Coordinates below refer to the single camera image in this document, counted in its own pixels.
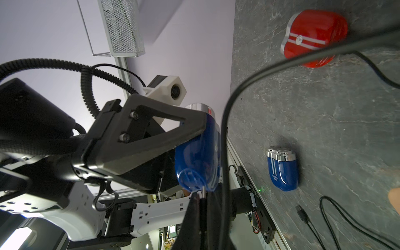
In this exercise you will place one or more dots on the black USB cable spare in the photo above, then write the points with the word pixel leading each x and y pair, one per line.
pixel 343 123

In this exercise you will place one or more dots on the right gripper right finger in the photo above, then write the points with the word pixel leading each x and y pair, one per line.
pixel 214 212

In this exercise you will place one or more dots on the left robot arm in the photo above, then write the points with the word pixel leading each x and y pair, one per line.
pixel 38 179

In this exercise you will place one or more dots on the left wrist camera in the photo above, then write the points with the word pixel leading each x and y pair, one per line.
pixel 166 89

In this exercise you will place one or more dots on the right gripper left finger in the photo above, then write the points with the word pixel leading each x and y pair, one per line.
pixel 189 237

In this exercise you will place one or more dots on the blue electric shaver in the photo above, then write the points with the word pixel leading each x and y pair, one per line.
pixel 197 162
pixel 283 168

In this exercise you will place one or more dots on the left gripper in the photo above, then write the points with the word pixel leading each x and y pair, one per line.
pixel 131 144

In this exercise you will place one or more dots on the orange power strip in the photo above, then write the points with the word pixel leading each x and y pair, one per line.
pixel 394 198

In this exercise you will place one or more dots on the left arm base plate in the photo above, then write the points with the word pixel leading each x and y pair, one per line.
pixel 266 227

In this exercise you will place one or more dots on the white mesh wall basket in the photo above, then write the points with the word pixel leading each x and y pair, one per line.
pixel 121 23

